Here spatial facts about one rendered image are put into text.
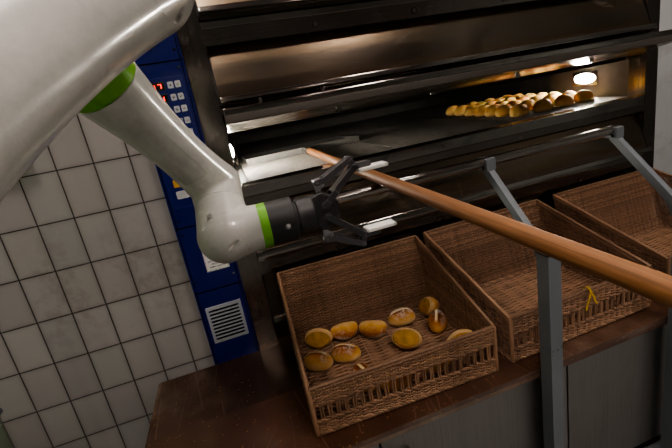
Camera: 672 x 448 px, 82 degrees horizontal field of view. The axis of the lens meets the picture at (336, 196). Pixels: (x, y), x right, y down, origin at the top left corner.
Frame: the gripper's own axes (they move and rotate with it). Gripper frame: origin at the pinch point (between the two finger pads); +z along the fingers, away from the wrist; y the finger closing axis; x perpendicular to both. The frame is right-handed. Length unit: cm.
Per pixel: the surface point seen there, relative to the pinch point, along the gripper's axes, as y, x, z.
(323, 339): 57, -39, -14
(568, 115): 3, -53, 109
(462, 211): 0.1, 20.9, 5.1
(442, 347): 47.7, -4.6, 12.0
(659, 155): 69, -138, 291
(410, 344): 58, -22, 10
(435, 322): 57, -27, 22
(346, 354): 57, -28, -10
